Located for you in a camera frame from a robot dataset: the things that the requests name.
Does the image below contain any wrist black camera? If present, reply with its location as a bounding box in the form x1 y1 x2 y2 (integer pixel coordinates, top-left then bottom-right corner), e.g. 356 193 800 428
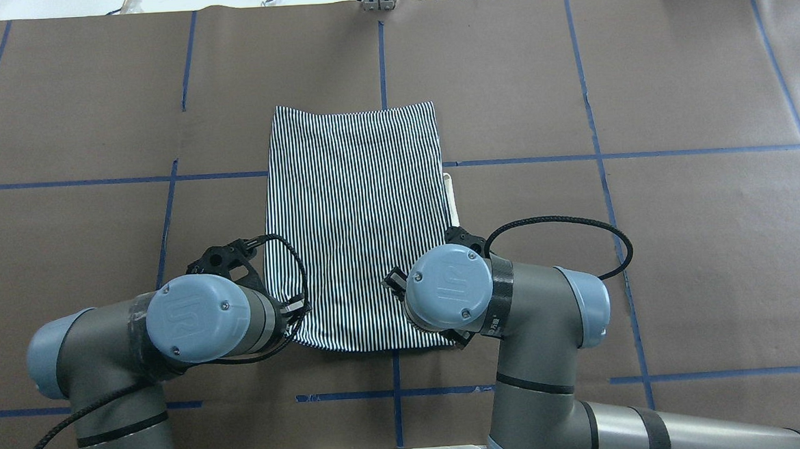
185 237 266 291
444 226 486 255

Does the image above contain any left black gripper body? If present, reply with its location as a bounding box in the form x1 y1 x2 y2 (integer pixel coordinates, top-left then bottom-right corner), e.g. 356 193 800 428
278 295 312 337

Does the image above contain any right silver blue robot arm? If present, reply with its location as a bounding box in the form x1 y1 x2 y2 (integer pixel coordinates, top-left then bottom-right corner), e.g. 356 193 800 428
384 243 800 449

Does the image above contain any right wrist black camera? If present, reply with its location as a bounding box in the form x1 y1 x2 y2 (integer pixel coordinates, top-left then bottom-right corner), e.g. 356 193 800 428
444 226 486 255

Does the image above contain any navy white striped polo shirt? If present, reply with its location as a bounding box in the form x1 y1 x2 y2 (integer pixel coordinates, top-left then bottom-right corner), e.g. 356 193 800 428
264 101 451 353

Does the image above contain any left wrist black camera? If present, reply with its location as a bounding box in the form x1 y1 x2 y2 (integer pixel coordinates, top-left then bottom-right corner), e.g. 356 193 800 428
185 237 266 291

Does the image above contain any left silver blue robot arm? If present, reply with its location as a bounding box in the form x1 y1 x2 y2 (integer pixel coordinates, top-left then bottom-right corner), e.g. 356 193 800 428
26 273 310 449

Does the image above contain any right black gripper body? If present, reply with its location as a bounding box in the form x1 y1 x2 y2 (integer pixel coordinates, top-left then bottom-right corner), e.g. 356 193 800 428
383 267 408 302

